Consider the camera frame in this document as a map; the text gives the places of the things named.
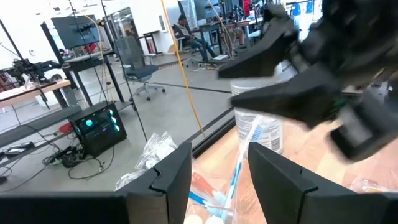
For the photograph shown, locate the large black display screen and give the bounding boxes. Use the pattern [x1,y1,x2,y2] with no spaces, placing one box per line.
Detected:
[50,14,102,50]

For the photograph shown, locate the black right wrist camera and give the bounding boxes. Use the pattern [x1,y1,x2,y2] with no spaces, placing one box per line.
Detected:
[329,90,398,162]

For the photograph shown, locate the wooden side table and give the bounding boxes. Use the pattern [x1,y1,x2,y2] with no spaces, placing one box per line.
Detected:
[0,79,72,110]

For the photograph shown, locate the yellow cable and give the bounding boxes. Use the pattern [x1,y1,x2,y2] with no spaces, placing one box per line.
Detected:
[160,0,206,139]
[83,14,111,103]

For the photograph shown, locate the tangle of black floor cables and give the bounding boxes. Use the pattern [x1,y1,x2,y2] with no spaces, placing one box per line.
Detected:
[42,144,116,181]

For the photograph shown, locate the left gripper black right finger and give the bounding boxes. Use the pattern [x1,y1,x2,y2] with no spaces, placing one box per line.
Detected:
[248,142,398,224]

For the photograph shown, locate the person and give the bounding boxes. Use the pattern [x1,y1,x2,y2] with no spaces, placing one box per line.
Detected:
[172,14,218,63]

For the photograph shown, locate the thin black stand pole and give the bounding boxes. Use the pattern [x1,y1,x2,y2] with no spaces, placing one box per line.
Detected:
[99,0,149,144]

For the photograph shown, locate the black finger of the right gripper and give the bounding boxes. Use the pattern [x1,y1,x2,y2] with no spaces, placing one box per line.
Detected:
[230,63,343,128]
[217,18,299,78]

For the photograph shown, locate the black computer tower teal lights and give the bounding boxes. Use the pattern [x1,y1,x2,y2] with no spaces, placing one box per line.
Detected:
[68,101,128,158]

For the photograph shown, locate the orange white toothbrush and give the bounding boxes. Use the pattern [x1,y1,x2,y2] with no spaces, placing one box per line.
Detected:
[191,172,224,203]

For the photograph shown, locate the blue white toothbrush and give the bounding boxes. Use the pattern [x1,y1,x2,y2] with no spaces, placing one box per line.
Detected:
[188,191,224,215]
[219,114,265,218]

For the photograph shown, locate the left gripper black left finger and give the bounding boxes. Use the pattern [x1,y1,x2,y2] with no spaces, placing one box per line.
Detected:
[0,142,193,224]

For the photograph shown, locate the black desk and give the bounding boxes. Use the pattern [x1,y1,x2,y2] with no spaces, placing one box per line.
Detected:
[192,18,265,63]

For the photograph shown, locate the long black beam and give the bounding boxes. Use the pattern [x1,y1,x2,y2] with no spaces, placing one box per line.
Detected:
[0,105,83,149]

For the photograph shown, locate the black display stand cart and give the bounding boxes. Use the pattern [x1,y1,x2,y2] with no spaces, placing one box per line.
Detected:
[40,21,134,108]

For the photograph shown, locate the crumpled clear plastic wrappers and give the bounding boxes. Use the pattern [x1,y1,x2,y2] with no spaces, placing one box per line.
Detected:
[114,130,180,191]

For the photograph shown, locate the white wipes canister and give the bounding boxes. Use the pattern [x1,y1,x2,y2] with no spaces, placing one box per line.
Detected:
[229,60,299,156]

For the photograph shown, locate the grey office chair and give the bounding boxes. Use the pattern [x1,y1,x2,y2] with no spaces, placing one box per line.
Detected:
[114,36,167,102]

